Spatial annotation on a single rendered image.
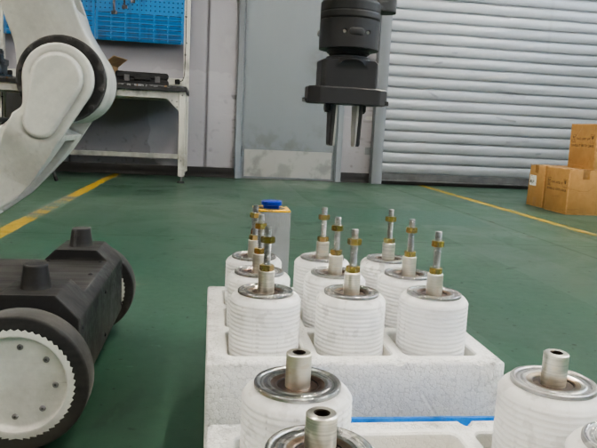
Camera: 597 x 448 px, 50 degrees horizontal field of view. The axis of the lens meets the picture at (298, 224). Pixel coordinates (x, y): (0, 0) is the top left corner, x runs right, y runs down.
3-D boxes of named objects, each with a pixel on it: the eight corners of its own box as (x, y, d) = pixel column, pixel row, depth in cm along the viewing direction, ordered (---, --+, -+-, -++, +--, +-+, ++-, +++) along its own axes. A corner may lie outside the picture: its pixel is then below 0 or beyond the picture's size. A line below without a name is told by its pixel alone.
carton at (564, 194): (599, 215, 424) (604, 170, 420) (565, 214, 422) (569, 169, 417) (575, 210, 454) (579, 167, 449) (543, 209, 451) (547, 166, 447)
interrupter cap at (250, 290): (270, 305, 81) (270, 300, 81) (226, 293, 85) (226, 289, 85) (304, 294, 87) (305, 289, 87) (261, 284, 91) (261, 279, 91)
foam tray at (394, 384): (202, 499, 81) (206, 363, 79) (204, 379, 119) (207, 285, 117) (493, 489, 87) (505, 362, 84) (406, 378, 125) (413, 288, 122)
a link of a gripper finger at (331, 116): (330, 145, 98) (332, 104, 97) (335, 146, 95) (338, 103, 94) (320, 144, 98) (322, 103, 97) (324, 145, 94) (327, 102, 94)
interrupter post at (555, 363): (546, 392, 57) (551, 356, 57) (534, 381, 60) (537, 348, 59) (572, 392, 58) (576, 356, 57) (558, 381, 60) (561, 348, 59)
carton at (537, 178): (563, 205, 483) (568, 165, 479) (580, 209, 460) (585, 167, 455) (525, 204, 480) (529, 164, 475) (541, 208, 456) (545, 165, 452)
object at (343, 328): (390, 428, 88) (399, 300, 85) (325, 437, 84) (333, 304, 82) (359, 400, 97) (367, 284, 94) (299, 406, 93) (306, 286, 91)
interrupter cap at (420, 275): (436, 275, 103) (436, 270, 103) (427, 284, 96) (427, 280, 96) (390, 269, 106) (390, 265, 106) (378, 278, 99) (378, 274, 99)
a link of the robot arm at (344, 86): (309, 100, 90) (314, 12, 88) (298, 103, 99) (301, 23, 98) (394, 106, 92) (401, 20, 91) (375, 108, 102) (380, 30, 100)
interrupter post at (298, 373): (284, 394, 54) (286, 356, 54) (282, 383, 56) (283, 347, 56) (313, 394, 54) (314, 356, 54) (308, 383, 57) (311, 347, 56)
